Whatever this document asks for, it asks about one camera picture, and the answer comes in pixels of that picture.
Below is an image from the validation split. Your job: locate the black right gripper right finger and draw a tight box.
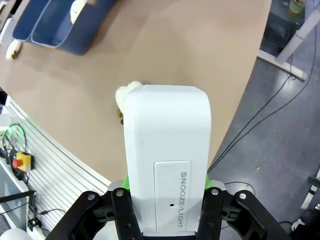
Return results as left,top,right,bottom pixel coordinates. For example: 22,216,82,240
196,174,292,240

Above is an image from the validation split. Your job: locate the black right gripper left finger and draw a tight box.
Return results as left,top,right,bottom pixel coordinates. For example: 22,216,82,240
46,174,144,240

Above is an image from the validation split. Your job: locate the white digital alarm clock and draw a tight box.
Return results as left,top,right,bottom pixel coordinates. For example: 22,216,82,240
123,84,212,233

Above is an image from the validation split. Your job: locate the navy blue divided basket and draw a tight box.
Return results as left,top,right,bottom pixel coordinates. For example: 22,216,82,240
11,0,118,56

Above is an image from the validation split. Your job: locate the white ribbed aluminium base panel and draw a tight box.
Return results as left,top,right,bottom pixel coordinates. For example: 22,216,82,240
4,96,114,232

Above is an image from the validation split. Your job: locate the white round dome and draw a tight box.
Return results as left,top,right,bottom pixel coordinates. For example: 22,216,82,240
0,228,34,240

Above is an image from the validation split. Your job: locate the yellow emergency stop button box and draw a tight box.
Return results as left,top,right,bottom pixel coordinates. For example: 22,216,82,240
12,151,35,172

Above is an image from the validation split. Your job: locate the glass-fronted white cabinet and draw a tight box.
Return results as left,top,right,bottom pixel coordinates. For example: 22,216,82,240
0,158,37,230

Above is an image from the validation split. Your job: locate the cream plush toy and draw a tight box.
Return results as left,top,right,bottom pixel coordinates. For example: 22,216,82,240
115,80,145,126
68,0,89,25
5,40,23,61

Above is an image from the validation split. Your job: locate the green bottle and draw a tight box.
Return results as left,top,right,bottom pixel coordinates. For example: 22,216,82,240
288,0,306,18

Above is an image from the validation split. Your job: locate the black floor cable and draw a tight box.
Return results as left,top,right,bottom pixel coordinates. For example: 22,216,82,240
207,23,319,173
206,53,296,175

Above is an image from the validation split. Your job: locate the black cable bundle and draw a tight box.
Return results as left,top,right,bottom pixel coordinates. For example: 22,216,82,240
0,123,30,185

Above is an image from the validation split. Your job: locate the white desk leg frame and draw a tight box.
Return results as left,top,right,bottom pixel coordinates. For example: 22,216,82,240
258,9,320,81

